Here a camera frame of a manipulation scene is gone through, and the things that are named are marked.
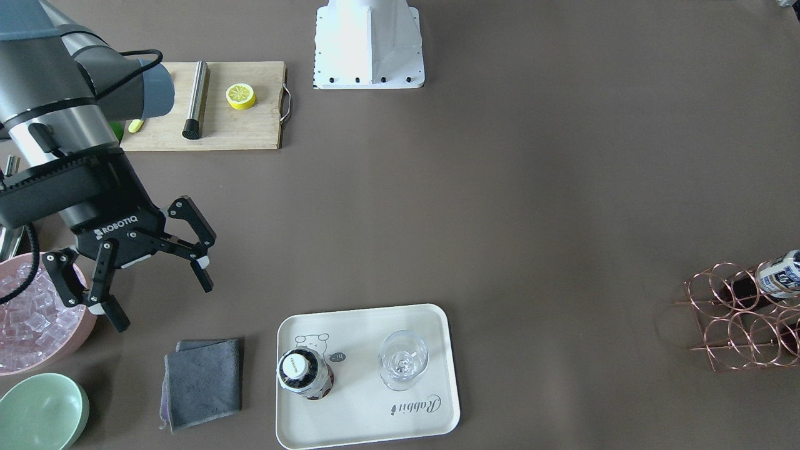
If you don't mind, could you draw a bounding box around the pink bowl with ice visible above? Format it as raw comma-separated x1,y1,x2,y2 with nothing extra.
1,257,97,376

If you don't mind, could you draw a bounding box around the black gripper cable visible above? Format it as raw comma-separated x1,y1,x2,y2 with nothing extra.
0,225,41,307

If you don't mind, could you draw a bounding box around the cream rabbit tray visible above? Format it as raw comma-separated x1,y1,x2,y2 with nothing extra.
275,304,461,449

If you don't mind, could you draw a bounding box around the lemon half slice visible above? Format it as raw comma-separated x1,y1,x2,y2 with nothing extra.
225,82,257,111

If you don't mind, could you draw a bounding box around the clear wine glass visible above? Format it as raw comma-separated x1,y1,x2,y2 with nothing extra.
378,330,429,391

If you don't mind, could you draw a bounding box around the grey folded cloth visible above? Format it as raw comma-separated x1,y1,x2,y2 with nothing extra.
159,339,243,433

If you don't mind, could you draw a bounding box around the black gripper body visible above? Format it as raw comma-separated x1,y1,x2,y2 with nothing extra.
2,147,168,263

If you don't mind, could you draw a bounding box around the wooden cutting board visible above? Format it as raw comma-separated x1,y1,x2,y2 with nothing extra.
122,61,291,152

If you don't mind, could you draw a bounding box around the green lime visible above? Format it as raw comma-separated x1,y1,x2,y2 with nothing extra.
109,121,125,143

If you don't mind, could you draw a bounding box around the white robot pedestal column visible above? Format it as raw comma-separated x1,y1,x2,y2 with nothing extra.
312,1,426,89

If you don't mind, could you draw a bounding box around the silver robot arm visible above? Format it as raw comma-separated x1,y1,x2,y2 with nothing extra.
1,1,216,331

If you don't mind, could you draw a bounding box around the copper wire bottle basket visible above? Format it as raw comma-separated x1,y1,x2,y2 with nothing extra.
674,261,799,373

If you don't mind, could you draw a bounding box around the metal ice scoop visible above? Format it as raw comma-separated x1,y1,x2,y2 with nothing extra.
1,154,24,261

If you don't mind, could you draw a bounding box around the steel muddler black tip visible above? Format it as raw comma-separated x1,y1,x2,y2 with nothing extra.
182,61,208,140

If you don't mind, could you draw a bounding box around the tea bottle white cap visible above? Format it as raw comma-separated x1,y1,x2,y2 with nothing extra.
276,346,334,401

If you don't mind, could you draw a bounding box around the green ceramic bowl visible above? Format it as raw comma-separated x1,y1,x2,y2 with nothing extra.
1,373,91,449

